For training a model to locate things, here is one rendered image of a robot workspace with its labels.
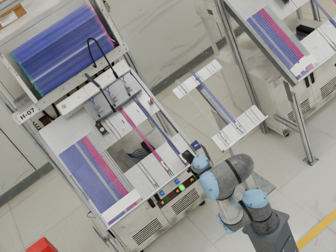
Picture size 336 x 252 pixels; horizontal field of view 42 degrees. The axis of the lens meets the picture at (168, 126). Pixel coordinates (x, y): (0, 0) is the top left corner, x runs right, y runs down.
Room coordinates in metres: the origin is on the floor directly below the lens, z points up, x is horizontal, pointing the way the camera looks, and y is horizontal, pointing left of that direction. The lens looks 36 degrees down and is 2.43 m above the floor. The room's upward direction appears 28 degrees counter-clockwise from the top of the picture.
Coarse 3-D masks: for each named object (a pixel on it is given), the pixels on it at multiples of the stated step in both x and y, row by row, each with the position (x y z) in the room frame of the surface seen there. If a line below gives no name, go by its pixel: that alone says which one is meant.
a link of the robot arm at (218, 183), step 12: (216, 168) 1.29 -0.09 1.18; (228, 168) 1.26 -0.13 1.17; (204, 180) 1.27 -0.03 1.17; (216, 180) 1.24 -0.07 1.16; (228, 180) 1.23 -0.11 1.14; (240, 180) 1.23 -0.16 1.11; (216, 192) 1.22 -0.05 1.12; (228, 192) 1.24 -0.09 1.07; (228, 204) 1.29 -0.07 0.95; (240, 204) 1.41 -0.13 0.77; (216, 216) 1.43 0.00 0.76; (228, 216) 1.33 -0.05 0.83; (240, 216) 1.34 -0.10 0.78; (228, 228) 1.34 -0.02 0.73
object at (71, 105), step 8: (120, 64) 2.37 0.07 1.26; (104, 72) 2.36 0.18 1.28; (120, 72) 2.33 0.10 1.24; (96, 80) 2.33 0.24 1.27; (104, 80) 2.32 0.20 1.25; (112, 80) 2.31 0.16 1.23; (80, 88) 2.32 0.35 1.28; (88, 88) 2.31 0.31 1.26; (96, 88) 2.30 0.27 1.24; (72, 96) 2.29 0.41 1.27; (80, 96) 2.28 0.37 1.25; (88, 96) 2.27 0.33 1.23; (56, 104) 2.28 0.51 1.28; (64, 104) 2.27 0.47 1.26; (72, 104) 2.26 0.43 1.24; (80, 104) 2.26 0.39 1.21; (64, 112) 2.23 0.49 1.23; (72, 112) 2.27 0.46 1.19
